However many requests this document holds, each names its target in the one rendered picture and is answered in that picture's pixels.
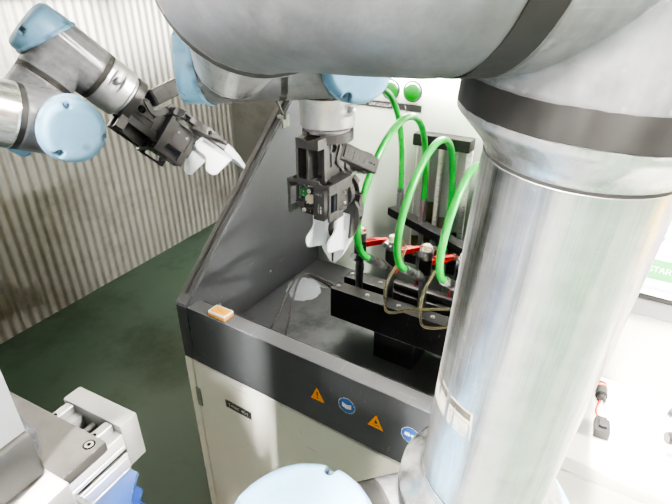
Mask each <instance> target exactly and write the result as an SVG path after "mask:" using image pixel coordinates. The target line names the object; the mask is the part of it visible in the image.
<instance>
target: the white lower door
mask: <svg viewBox="0 0 672 504"><path fill-rule="evenodd" d="M193 362H194V368H195V374H196V380H197V385H198V387H197V386H196V387H195V388H196V393H197V399H198V404H199V405H201V408H202V414H203V420H204V426H205V431H206V437H207V443H208V449H209V454H210V460H211V466H212V471H213V477H214V483H215V489H216V494H217V500H218V504H235V502H236V501H237V499H238V497H239V496H240V495H241V494H242V493H243V492H244V491H245V490H246V489H247V488H248V487H249V486H250V485H252V484H253V483H254V482H255V481H257V480H258V479H260V478H261V477H263V476H265V475H266V474H268V473H270V472H272V471H274V470H277V469H279V468H282V467H285V466H289V465H294V464H301V463H317V464H323V465H327V466H328V467H329V470H331V471H333V472H336V471H337V470H340V471H342V472H344V473H346V474H347V475H348V476H350V477H351V478H352V479H353V480H355V481H356V482H358V481H362V480H367V479H370V478H374V477H378V476H383V475H387V474H392V473H396V472H399V470H400V464H401V463H399V462H397V461H395V460H393V459H391V458H389V457H387V456H385V455H383V454H381V453H379V452H377V451H375V450H373V449H371V448H369V447H367V446H365V445H363V444H361V443H359V442H357V441H355V440H353V439H351V438H349V437H347V436H345V435H343V434H341V433H339V432H337V431H335V430H333V429H331V428H329V427H327V426H325V425H323V424H321V423H319V422H317V421H315V420H313V419H311V418H309V417H307V416H306V415H304V414H302V413H300V412H298V411H296V410H294V409H292V408H290V407H288V406H286V405H284V404H282V403H280V402H278V401H276V400H274V399H272V398H270V397H268V396H266V395H264V394H262V393H260V392H258V391H256V390H254V389H252V388H250V387H248V386H246V385H244V384H242V383H240V382H238V381H236V380H234V379H232V378H230V377H228V376H226V375H224V374H222V373H220V372H218V371H216V370H214V369H212V368H210V367H208V366H206V365H204V364H202V363H200V362H198V361H197V360H194V361H193Z"/></svg>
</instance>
